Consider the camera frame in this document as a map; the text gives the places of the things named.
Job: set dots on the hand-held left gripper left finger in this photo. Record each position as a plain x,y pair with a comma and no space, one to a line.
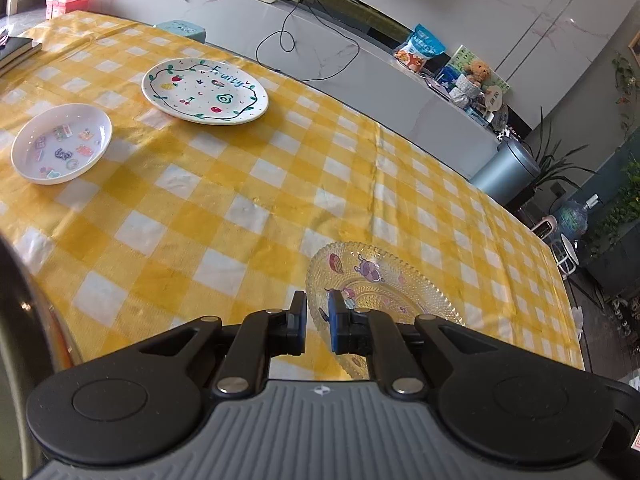
300,325

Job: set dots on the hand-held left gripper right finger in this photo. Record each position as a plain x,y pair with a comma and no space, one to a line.
336,322

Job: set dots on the clear glass plate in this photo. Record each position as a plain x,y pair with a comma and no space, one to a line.
390,270

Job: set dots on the fruit print white plate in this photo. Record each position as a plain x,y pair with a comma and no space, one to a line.
200,95

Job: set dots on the small white sticker plate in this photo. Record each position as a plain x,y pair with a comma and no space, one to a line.
60,145

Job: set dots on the yellow checked tablecloth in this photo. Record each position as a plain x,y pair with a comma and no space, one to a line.
200,220

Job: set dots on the grey trash bin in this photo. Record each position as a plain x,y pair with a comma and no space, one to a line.
505,172

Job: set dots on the small pink chair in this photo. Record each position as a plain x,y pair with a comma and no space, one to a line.
545,227

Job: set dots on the white round stool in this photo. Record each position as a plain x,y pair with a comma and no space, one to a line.
567,255

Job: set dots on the white plastic bag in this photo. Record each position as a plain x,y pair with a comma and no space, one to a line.
577,317

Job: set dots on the blue water jug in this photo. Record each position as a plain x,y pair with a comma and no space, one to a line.
572,220

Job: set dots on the teddy bear in basket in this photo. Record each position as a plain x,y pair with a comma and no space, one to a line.
465,90

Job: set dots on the dark potted plant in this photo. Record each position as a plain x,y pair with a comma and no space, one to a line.
547,160

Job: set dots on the round paper fan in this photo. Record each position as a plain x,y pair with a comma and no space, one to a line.
492,97

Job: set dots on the marble tv cabinet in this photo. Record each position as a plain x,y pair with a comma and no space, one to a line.
350,45

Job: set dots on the blue snack bag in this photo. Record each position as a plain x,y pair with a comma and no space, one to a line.
417,50

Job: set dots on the green picture board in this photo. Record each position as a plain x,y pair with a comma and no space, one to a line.
457,60

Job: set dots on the brown teddy bear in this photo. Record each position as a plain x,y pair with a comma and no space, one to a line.
479,71

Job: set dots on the dark grey cabinet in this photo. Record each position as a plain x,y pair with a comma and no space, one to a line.
622,270

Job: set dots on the hanging green vine plant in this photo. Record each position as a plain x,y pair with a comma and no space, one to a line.
617,210

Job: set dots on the light blue stool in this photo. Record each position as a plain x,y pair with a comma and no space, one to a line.
180,29

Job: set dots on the black notebook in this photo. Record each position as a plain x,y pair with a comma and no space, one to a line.
17,50

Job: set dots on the pink box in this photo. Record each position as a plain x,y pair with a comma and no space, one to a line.
67,2

